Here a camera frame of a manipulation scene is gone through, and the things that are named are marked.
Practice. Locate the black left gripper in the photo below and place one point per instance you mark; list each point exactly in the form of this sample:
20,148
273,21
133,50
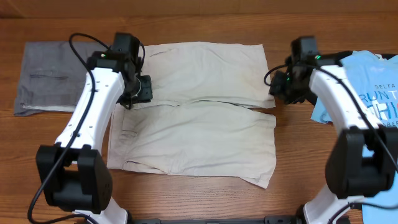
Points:
146,94

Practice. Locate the folded grey cloth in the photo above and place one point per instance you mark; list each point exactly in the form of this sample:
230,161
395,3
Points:
52,79

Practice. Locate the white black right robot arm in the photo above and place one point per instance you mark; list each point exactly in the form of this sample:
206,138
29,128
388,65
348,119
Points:
363,161

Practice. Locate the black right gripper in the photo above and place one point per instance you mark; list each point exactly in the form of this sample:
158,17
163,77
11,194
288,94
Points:
277,90

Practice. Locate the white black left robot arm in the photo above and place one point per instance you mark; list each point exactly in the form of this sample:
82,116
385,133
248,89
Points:
73,174

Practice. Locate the light blue printed t-shirt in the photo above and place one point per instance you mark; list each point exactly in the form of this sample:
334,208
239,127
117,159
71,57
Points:
374,78

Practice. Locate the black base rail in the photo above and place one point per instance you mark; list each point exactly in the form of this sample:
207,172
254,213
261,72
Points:
214,221

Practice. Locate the beige khaki shorts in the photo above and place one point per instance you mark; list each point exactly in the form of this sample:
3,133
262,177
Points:
208,115

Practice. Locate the black garment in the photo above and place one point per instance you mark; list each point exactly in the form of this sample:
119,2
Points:
311,97

